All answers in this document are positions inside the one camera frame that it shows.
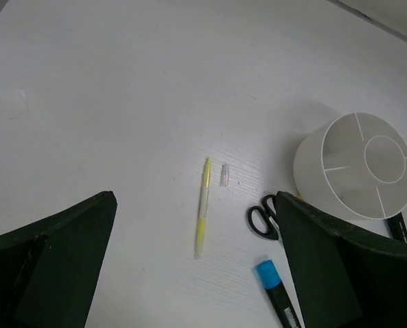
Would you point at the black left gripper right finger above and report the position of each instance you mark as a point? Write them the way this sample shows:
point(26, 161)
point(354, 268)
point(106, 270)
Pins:
point(344, 275)

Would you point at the black handled scissors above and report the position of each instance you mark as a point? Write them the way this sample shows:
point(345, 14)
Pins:
point(266, 211)

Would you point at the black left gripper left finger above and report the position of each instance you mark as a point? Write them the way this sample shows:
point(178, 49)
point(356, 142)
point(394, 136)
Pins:
point(49, 269)

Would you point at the yellow highlighter pen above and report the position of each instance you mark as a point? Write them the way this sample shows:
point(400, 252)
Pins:
point(203, 207)

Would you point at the white round divided organizer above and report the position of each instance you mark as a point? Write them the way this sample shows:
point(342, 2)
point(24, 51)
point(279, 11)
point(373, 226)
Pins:
point(353, 168)

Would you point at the pink cap black marker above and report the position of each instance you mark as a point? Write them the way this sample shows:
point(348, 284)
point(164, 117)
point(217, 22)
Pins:
point(397, 227)

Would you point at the blue cap black marker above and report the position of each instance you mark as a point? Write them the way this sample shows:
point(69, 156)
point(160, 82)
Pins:
point(277, 294)

